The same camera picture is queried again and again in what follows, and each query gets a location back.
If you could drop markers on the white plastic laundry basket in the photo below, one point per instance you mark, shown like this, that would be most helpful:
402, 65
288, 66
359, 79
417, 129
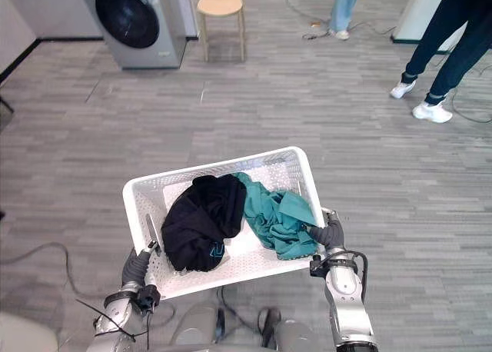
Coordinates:
215, 229

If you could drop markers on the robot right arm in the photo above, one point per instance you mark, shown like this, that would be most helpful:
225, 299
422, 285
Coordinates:
348, 302

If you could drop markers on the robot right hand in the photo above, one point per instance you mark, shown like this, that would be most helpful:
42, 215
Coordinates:
331, 232

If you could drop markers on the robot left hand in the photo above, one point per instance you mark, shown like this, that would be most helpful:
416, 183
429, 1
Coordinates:
135, 266

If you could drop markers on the black garment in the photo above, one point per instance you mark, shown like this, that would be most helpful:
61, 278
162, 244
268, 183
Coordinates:
203, 223

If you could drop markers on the person in light trousers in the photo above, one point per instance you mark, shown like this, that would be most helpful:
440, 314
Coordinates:
344, 8

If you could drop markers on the white cabinet panel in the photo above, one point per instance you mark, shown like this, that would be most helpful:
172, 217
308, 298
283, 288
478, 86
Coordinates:
423, 12

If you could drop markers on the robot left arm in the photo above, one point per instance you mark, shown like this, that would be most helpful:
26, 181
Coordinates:
115, 321

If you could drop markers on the teal garment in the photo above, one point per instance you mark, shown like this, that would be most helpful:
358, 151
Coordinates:
278, 217

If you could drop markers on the grey front-load washing machine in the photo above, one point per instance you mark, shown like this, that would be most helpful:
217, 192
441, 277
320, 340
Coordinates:
134, 21

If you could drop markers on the robot legs and body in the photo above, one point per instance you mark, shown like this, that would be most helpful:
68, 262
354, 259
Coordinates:
238, 329

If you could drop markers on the wooden stool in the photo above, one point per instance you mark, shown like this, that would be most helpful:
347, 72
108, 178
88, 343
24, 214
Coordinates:
222, 14

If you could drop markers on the person in dark trousers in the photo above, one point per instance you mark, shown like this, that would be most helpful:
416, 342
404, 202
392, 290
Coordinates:
442, 48

